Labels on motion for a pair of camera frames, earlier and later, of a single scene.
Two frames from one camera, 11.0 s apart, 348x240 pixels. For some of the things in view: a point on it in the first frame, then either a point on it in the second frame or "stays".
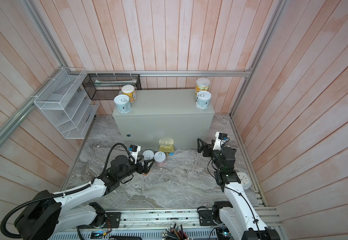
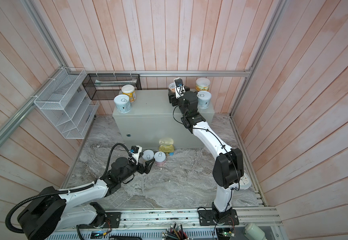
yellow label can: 129,90 stays
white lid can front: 203,98 stays
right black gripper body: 215,156 -> 180,104
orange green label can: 202,84 stays
